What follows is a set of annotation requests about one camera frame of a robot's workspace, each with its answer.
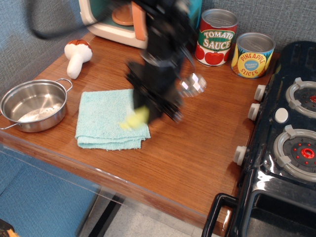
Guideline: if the teal toy microwave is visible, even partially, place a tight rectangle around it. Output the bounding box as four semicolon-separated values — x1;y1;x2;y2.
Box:
79;0;202;51

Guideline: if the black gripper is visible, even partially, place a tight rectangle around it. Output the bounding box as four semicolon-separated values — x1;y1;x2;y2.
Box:
125;51;186;124

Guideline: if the small steel pot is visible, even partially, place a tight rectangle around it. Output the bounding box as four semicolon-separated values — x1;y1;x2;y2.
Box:
0;79;73;133

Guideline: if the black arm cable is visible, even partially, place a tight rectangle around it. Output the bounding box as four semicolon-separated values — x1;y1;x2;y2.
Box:
26;0;89;40

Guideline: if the spoon with yellow handle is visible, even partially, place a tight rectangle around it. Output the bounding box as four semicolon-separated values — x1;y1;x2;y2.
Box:
119;73;206;130

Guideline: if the black toy stove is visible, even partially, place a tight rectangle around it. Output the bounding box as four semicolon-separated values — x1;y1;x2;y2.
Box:
202;41;316;237

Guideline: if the tomato sauce can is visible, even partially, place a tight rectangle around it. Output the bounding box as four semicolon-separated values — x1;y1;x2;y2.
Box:
195;8;238;66

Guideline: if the plush mushroom toy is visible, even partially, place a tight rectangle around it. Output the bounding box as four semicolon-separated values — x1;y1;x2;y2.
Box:
64;39;93;79

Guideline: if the light blue folded cloth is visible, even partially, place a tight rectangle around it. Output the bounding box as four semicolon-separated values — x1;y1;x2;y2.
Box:
75;89;151;151

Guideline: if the pineapple slices can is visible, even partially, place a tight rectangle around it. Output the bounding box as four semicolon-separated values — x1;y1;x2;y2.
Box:
231;32;276;79

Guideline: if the orange toy plate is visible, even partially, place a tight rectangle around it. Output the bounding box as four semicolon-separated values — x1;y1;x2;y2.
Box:
112;4;133;26

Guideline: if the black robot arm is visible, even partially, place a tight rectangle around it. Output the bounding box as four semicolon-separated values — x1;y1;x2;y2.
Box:
125;0;195;128

